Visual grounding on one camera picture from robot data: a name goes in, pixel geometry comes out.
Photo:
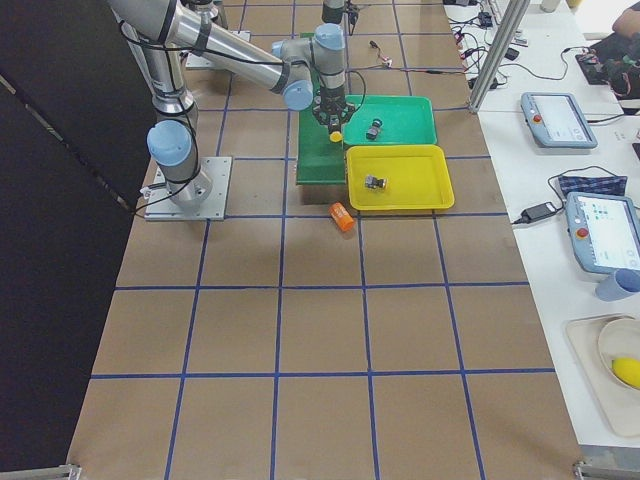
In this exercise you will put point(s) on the black power adapter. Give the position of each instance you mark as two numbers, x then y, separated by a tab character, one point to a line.
537	213

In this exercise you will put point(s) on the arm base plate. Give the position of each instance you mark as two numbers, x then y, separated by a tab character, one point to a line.
204	198
195	62

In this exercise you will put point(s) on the orange cylinder printed 4680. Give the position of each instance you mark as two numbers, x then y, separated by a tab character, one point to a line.
342	218

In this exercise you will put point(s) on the near teach pendant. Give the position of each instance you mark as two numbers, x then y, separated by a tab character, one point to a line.
604	231

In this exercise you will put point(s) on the beige plate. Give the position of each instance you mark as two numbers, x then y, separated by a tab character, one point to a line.
618	338

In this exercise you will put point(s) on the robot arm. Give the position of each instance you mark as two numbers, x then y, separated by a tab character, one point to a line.
179	45
332	12

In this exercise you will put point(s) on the far teach pendant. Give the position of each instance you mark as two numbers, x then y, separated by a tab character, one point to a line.
556	121

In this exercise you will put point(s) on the yellow lemon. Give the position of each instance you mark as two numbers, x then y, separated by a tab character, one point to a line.
627	370

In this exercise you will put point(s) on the green plastic tray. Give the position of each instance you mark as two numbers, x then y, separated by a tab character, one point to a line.
407	120

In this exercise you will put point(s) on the yellow plastic tray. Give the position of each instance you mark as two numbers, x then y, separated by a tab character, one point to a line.
417	177

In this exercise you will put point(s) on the green push button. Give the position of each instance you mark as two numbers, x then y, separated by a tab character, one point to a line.
374	129

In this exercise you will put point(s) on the aluminium frame post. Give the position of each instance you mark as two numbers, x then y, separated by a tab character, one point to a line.
515	11

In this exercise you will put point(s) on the green conveyor belt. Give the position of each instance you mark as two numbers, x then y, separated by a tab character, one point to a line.
320	162

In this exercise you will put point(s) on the teach pendant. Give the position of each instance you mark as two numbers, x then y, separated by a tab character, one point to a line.
604	231
556	121

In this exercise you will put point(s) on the blue cup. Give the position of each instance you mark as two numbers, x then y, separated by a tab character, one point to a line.
620	284

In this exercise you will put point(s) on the beige tray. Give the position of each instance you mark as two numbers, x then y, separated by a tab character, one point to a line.
619	404

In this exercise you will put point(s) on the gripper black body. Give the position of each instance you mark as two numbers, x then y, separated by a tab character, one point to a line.
330	102

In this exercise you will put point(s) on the blue patterned cloth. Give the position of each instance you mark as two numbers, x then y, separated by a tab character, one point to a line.
609	185

